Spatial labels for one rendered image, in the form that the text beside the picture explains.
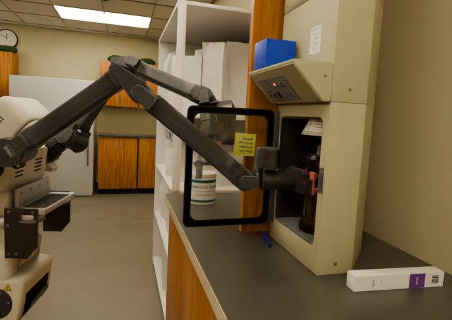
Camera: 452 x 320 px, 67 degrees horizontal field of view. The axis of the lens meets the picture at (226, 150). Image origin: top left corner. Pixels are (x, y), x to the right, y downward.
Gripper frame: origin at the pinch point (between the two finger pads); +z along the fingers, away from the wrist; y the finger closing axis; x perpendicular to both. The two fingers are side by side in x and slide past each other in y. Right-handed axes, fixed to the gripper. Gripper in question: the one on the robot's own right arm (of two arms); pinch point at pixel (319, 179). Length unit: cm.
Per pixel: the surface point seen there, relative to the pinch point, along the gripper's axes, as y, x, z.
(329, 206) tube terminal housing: -14.3, 4.4, -5.5
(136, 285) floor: 175, 117, -47
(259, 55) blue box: 10.6, -37.9, -18.0
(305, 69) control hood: -14.4, -30.8, -15.3
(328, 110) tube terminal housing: -13.7, -20.9, -7.4
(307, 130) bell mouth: -1.0, -15.1, -5.8
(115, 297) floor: 160, 117, -62
